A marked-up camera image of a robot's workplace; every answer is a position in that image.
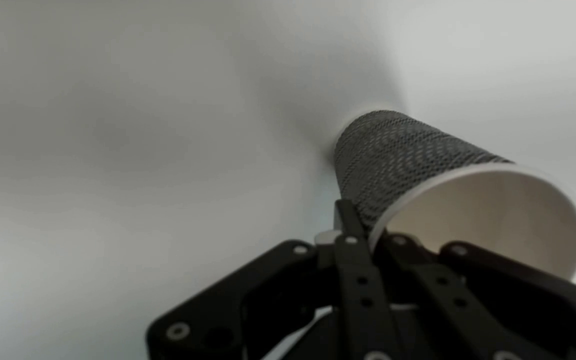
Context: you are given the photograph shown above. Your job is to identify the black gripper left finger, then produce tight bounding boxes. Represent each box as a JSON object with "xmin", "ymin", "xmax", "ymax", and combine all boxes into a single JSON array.
[{"xmin": 145, "ymin": 198, "xmax": 404, "ymax": 360}]

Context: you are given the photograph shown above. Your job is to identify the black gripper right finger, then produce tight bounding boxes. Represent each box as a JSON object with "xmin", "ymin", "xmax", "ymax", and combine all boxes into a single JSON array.
[{"xmin": 375, "ymin": 232, "xmax": 576, "ymax": 360}]

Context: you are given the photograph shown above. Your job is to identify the grey paper cup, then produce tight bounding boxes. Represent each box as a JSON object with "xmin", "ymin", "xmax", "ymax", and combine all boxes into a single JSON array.
[{"xmin": 332, "ymin": 108, "xmax": 576, "ymax": 282}]

